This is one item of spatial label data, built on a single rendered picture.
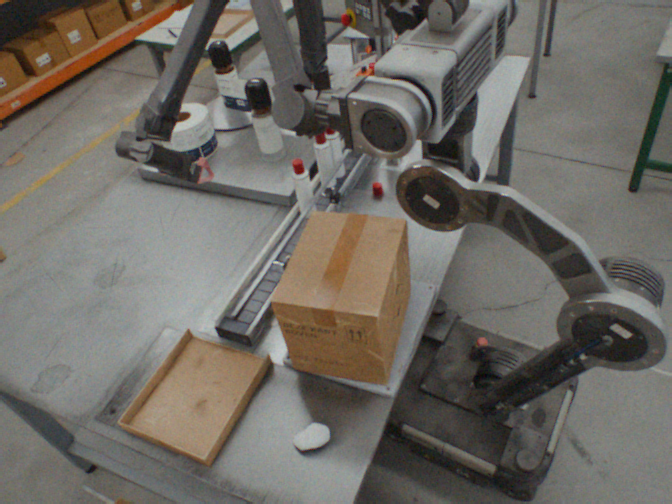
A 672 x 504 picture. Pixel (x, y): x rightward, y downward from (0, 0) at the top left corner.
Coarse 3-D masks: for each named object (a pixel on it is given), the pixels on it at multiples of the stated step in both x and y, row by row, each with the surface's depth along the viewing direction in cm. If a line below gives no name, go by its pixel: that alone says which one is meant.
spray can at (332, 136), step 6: (324, 132) 175; (330, 132) 172; (336, 132) 174; (330, 138) 173; (336, 138) 173; (330, 144) 174; (336, 144) 174; (336, 150) 176; (336, 156) 177; (336, 162) 179; (342, 168) 182; (336, 174) 182; (342, 174) 183
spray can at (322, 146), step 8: (320, 136) 167; (320, 144) 169; (328, 144) 170; (320, 152) 170; (328, 152) 171; (320, 160) 173; (328, 160) 173; (320, 168) 175; (328, 168) 175; (320, 176) 178
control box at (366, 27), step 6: (348, 0) 164; (354, 0) 161; (360, 0) 158; (348, 6) 166; (348, 12) 167; (354, 12) 164; (372, 12) 156; (354, 18) 166; (360, 18) 163; (372, 18) 157; (354, 24) 168; (360, 24) 165; (366, 24) 162; (372, 24) 159; (360, 30) 166; (366, 30) 163; (372, 30) 160; (366, 36) 165; (372, 36) 162
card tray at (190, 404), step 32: (192, 352) 145; (224, 352) 144; (160, 384) 139; (192, 384) 138; (224, 384) 137; (256, 384) 135; (128, 416) 132; (160, 416) 133; (192, 416) 131; (224, 416) 130; (192, 448) 125
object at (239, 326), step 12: (348, 156) 192; (360, 156) 191; (348, 168) 187; (336, 180) 183; (324, 192) 179; (324, 204) 175; (288, 228) 169; (300, 228) 168; (288, 252) 161; (264, 264) 159; (276, 276) 155; (264, 288) 152; (240, 300) 150; (252, 300) 150; (264, 300) 149; (228, 312) 148; (240, 312) 147; (252, 312) 147; (228, 324) 145; (240, 324) 144
